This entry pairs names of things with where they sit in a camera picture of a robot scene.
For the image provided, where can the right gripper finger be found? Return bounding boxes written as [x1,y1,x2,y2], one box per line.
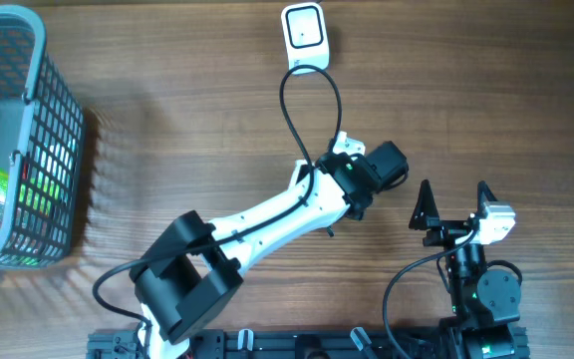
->
[409,179,439,230]
[476,180,497,215]

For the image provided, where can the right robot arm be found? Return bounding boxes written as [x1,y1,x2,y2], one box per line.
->
[409,179,528,358]

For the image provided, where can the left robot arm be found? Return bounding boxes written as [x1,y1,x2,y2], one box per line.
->
[129,142,409,358]

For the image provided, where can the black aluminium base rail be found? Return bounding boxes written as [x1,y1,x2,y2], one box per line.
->
[86,326,531,359]

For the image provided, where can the white barcode scanner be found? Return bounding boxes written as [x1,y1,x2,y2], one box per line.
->
[281,2,330,70]

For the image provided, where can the grey plastic shopping basket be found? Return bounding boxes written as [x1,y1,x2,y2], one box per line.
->
[0,5,86,270]

